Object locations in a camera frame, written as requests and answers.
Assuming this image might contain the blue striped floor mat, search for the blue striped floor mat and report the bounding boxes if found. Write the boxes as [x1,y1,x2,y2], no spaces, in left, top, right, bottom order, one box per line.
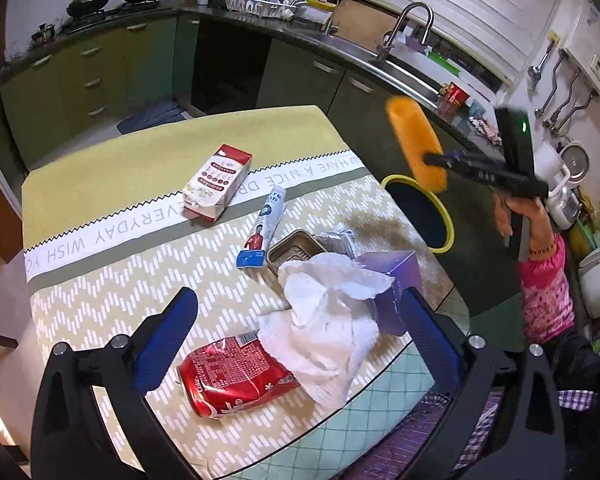
[116,100,191,133]

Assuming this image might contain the gas stove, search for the gas stove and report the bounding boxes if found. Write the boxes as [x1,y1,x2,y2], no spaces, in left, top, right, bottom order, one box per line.
[67,0,161,28]

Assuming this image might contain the red and white milk carton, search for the red and white milk carton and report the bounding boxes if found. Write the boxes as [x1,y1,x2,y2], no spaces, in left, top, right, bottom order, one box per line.
[181,143,254,224]

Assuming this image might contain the wooden cutting board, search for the wooden cutting board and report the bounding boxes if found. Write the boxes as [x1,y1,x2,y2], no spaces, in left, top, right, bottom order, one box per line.
[332,0,387,41]

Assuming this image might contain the yellow patterned tablecloth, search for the yellow patterned tablecloth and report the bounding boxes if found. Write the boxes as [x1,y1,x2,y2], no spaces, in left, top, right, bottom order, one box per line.
[21,105,461,480]

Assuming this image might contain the purple plaid clothing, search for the purple plaid clothing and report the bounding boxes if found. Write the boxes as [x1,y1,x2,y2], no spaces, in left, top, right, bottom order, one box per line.
[340,387,600,480]

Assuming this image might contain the person's right forearm pink sleeve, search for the person's right forearm pink sleeve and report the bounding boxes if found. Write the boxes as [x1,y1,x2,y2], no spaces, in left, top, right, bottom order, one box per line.
[519,200,577,346]

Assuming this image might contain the red paper cup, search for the red paper cup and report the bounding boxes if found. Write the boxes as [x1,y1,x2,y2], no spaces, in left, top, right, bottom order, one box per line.
[437,81,471,118]

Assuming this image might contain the yellow rimmed dark trash bin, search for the yellow rimmed dark trash bin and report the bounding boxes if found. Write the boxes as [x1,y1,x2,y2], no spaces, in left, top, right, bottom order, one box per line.
[380,174,456,256]

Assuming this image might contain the silver wrapper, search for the silver wrapper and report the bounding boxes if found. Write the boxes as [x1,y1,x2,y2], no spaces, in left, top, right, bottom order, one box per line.
[312,227,363,261]

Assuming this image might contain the dark kitchen countertop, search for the dark kitchen countertop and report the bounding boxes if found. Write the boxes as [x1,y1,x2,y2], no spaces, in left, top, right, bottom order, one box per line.
[0,0,506,156]

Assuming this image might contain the white water heater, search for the white water heater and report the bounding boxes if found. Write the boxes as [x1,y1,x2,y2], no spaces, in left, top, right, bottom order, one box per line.
[560,0,600,96]

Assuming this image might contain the steel kitchen faucet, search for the steel kitchen faucet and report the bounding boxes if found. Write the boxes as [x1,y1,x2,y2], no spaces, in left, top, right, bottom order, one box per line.
[376,2,434,61]

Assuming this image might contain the foil food tray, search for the foil food tray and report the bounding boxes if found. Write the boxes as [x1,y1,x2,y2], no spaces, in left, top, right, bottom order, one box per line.
[266,229,331,281]

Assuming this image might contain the purple cardboard box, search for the purple cardboard box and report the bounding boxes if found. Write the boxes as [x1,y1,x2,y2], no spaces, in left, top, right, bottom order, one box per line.
[352,250,423,336]

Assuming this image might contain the teal quilted table cover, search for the teal quilted table cover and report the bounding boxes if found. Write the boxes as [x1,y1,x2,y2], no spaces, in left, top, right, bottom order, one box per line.
[200,280,473,480]

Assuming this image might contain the white paper towel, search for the white paper towel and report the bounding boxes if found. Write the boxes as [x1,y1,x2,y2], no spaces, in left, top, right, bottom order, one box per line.
[257,252,396,408]

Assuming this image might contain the orange oblong packet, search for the orange oblong packet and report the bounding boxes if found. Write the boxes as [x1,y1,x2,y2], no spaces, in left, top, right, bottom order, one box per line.
[385,96,448,193]

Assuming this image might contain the white rice cooker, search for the white rice cooker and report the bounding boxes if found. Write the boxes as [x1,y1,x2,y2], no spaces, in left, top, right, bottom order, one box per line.
[555,139,591,186]

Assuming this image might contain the small metal pot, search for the small metal pot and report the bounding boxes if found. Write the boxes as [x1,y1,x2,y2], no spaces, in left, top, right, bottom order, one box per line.
[30,22,57,46]

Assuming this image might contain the white dish rack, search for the white dish rack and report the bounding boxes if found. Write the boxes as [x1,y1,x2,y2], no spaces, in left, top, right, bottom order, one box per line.
[221,0,297,21]

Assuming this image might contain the hanging metal ladle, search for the hanging metal ladle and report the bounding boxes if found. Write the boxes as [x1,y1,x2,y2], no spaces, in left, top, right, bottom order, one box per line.
[526,37,556,93]

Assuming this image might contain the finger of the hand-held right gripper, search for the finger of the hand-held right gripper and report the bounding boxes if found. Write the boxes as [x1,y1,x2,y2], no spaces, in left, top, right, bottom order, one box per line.
[422,150,505,183]

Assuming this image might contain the person's right hand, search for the person's right hand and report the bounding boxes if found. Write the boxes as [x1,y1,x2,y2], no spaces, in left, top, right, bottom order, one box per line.
[492,192,556,256]

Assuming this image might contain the patterned dish cloth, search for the patterned dish cloth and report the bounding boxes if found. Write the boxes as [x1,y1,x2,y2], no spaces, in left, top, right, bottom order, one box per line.
[467,115,503,147]

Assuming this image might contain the dented red soda can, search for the dented red soda can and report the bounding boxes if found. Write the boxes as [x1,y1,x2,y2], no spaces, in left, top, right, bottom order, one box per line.
[176,330,301,420]

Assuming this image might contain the white and blue toothpaste tube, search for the white and blue toothpaste tube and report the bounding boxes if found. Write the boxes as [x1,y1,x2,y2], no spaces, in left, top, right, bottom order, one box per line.
[236,185,287,271]

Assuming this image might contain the white window blind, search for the white window blind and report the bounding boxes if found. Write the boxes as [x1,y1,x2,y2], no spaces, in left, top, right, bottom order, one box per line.
[315,0,571,86]

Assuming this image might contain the black wok with lid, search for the black wok with lid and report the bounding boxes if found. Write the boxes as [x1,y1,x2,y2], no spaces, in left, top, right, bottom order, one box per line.
[66,0,112,18]

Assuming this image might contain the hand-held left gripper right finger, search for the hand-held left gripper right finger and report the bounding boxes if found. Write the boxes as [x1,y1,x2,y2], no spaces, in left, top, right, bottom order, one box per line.
[400,287,567,480]

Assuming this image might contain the green plastic tray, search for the green plastic tray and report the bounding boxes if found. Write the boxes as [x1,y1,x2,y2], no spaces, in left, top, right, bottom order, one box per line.
[425,50,463,73]

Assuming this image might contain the green kitchen cabinets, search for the green kitchen cabinets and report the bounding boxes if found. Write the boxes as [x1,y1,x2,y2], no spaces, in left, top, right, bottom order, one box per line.
[0,12,506,321]

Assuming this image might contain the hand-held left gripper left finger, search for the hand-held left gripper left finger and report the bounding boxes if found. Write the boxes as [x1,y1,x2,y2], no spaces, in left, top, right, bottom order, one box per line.
[30,287,206,480]

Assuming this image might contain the steel kitchen sink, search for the steel kitchen sink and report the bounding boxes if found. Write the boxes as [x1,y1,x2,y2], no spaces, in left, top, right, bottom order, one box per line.
[325,35,446,106]

